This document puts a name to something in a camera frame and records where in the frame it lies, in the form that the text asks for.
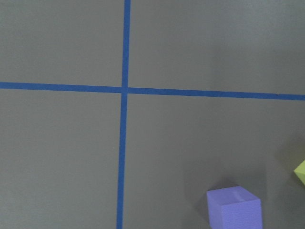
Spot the purple foam block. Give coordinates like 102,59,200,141
207,186,263,229

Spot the yellow foam block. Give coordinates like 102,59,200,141
294,161,305,185

